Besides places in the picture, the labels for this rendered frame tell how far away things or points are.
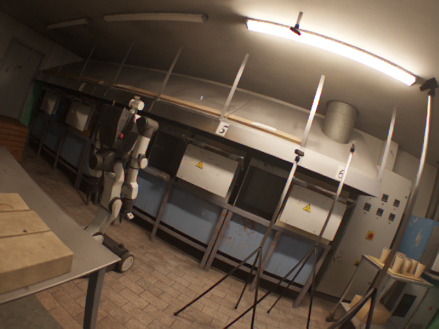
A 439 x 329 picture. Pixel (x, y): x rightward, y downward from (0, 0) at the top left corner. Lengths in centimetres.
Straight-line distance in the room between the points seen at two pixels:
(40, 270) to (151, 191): 243
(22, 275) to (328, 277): 315
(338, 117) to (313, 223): 129
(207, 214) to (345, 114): 204
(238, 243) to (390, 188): 216
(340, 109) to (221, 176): 164
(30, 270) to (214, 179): 205
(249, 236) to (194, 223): 67
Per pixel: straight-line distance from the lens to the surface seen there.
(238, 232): 253
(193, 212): 264
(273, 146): 210
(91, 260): 73
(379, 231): 329
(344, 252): 317
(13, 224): 70
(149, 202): 292
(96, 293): 85
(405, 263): 239
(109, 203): 190
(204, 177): 238
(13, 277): 56
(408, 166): 397
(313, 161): 211
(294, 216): 228
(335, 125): 275
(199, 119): 231
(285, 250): 255
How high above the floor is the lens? 127
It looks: 1 degrees down
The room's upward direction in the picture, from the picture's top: 21 degrees clockwise
